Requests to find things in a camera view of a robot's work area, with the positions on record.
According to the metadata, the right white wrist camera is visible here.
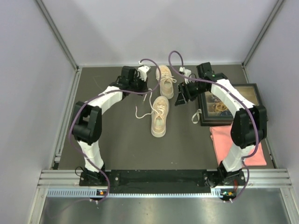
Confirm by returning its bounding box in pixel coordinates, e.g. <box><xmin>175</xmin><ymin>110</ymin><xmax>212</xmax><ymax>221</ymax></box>
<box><xmin>179</xmin><ymin>66</ymin><xmax>192</xmax><ymax>84</ymax></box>

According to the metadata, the dark framed display box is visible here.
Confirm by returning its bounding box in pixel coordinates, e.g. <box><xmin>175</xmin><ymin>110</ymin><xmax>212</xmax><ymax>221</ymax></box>
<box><xmin>198</xmin><ymin>83</ymin><xmax>263</xmax><ymax>126</ymax></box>

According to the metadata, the white shoelace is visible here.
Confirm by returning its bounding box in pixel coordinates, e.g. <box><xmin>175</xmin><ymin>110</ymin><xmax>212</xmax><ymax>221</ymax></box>
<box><xmin>135</xmin><ymin>93</ymin><xmax>157</xmax><ymax>119</ymax></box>

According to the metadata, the white ribbon loop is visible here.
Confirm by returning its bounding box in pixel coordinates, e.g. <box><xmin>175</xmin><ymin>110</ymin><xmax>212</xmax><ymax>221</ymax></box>
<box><xmin>192</xmin><ymin>109</ymin><xmax>202</xmax><ymax>124</ymax></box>

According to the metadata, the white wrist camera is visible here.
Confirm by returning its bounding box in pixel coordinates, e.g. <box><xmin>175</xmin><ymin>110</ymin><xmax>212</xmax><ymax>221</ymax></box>
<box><xmin>179</xmin><ymin>66</ymin><xmax>192</xmax><ymax>84</ymax></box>
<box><xmin>137</xmin><ymin>61</ymin><xmax>151</xmax><ymax>82</ymax></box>

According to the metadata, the pink folded cloth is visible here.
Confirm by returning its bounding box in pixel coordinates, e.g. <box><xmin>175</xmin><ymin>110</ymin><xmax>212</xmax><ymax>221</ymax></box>
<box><xmin>209</xmin><ymin>126</ymin><xmax>267</xmax><ymax>167</ymax></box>

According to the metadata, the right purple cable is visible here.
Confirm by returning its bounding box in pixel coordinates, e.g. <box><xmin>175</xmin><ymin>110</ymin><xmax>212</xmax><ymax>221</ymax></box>
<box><xmin>168</xmin><ymin>50</ymin><xmax>263</xmax><ymax>203</ymax></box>

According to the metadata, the beige lace sneaker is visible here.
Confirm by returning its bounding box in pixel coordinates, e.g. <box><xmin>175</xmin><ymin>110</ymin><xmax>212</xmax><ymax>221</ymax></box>
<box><xmin>151</xmin><ymin>96</ymin><xmax>170</xmax><ymax>138</ymax></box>
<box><xmin>156</xmin><ymin>65</ymin><xmax>177</xmax><ymax>99</ymax></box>

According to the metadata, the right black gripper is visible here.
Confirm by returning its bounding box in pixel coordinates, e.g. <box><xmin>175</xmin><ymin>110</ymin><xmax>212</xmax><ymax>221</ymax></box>
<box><xmin>175</xmin><ymin>80</ymin><xmax>208</xmax><ymax>106</ymax></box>

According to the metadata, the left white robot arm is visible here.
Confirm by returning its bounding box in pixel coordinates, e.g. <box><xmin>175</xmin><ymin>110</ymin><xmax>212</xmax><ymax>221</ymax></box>
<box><xmin>71</xmin><ymin>65</ymin><xmax>150</xmax><ymax>185</ymax></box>

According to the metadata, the grey slotted cable duct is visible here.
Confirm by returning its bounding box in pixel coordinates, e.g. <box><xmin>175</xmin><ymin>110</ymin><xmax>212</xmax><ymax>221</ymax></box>
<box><xmin>47</xmin><ymin>188</ymin><xmax>107</xmax><ymax>198</ymax></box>

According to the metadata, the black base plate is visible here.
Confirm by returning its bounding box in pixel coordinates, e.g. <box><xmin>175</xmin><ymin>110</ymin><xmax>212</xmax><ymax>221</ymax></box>
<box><xmin>79</xmin><ymin>169</ymin><xmax>248</xmax><ymax>194</ymax></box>

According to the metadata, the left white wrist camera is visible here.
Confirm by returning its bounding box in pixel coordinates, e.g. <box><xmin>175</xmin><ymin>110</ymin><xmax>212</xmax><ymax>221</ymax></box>
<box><xmin>137</xmin><ymin>61</ymin><xmax>151</xmax><ymax>82</ymax></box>

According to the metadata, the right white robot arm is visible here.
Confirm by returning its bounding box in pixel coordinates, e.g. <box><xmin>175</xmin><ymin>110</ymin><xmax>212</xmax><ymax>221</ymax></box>
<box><xmin>175</xmin><ymin>63</ymin><xmax>267</xmax><ymax>187</ymax></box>

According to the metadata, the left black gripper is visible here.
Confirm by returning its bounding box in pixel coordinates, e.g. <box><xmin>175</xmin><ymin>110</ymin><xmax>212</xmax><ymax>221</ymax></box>
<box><xmin>128</xmin><ymin>73</ymin><xmax>148</xmax><ymax>96</ymax></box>

